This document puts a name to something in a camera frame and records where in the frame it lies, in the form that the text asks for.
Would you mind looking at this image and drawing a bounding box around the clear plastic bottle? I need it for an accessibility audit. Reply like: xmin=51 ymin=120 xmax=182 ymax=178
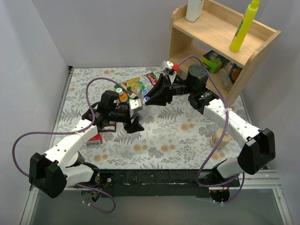
xmin=140 ymin=93 xmax=150 ymax=106
xmin=137 ymin=103 xmax=150 ymax=123

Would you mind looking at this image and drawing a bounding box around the orange milk tea bottle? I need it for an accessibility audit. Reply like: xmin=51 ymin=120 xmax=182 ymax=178
xmin=117 ymin=92 xmax=129 ymax=110

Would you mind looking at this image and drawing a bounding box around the white green printed cap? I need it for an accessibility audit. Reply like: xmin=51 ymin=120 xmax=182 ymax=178
xmin=116 ymin=88 xmax=123 ymax=94

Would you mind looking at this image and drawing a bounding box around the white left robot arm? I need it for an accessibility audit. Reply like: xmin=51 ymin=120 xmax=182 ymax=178
xmin=29 ymin=90 xmax=144 ymax=198

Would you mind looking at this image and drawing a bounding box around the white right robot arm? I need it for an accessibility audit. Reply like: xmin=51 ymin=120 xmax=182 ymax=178
xmin=146 ymin=61 xmax=276 ymax=186

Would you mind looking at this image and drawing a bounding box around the cream pump lotion bottle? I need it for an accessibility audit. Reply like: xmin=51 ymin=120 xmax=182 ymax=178
xmin=210 ymin=127 xmax=233 ymax=150

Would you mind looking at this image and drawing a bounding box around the white bottle on shelf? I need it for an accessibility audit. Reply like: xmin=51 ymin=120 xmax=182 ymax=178
xmin=186 ymin=0 xmax=204 ymax=23

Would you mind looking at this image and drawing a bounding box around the yellow squeeze bottle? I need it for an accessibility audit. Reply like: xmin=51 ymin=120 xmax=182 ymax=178
xmin=229 ymin=0 xmax=260 ymax=53

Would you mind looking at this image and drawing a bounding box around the brown chocolate bar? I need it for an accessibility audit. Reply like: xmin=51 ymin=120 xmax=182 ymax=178
xmin=101 ymin=122 xmax=117 ymax=132

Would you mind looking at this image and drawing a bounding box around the green chips bag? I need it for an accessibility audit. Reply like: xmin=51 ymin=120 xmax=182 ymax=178
xmin=120 ymin=72 xmax=158 ymax=96

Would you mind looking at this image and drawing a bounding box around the red white box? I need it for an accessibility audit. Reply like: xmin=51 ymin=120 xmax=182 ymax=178
xmin=84 ymin=133 xmax=103 ymax=146

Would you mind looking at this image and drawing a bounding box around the green black box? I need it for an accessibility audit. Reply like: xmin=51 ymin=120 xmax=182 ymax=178
xmin=201 ymin=50 xmax=230 ymax=74

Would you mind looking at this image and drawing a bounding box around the clear glass jar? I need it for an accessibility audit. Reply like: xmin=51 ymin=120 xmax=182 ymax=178
xmin=219 ymin=68 xmax=233 ymax=91

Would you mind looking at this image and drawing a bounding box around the floral table mat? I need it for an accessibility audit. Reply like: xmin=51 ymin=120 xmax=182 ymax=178
xmin=57 ymin=67 xmax=240 ymax=169

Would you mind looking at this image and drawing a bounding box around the wooden shelf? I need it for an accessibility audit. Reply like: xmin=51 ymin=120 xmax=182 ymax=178
xmin=169 ymin=0 xmax=281 ymax=105

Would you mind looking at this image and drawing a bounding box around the dark orange snack packet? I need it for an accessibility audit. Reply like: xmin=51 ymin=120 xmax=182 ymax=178
xmin=229 ymin=63 xmax=242 ymax=83

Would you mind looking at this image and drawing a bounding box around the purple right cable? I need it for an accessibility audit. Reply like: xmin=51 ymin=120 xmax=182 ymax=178
xmin=177 ymin=55 xmax=246 ymax=204

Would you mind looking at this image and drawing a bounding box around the purple cable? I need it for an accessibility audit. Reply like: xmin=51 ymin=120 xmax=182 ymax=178
xmin=12 ymin=77 xmax=136 ymax=213
xmin=177 ymin=55 xmax=246 ymax=204

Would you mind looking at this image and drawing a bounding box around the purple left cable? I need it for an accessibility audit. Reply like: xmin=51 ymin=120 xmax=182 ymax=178
xmin=12 ymin=77 xmax=136 ymax=213

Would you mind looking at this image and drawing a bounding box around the black front rail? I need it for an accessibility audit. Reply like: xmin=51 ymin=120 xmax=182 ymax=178
xmin=97 ymin=169 xmax=210 ymax=198

